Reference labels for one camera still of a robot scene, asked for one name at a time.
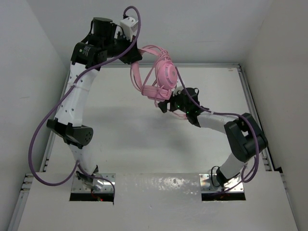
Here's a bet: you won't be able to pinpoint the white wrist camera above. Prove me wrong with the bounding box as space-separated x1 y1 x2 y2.
173 86 183 96
119 16 139 42

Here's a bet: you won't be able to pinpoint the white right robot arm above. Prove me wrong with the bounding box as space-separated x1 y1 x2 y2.
158 88 268 187

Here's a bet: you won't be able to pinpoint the pink headphones with cable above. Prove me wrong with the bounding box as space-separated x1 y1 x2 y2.
130 45 178 107

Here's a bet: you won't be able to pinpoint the white front cover board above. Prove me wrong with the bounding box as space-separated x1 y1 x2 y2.
19 172 297 231

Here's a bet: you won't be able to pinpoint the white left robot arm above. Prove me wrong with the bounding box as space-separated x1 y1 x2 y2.
47 16 142 175

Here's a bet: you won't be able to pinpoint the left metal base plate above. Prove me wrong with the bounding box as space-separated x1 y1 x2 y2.
71 173 116 193

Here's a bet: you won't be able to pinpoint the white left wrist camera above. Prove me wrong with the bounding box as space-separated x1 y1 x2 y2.
119 16 139 42

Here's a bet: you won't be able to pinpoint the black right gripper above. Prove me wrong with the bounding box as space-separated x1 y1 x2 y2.
158 87 189 114

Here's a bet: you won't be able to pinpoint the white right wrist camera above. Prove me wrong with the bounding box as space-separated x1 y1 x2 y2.
173 86 183 96

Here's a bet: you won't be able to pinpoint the metal base mounting plate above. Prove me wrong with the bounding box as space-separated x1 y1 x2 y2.
199 173 245 193

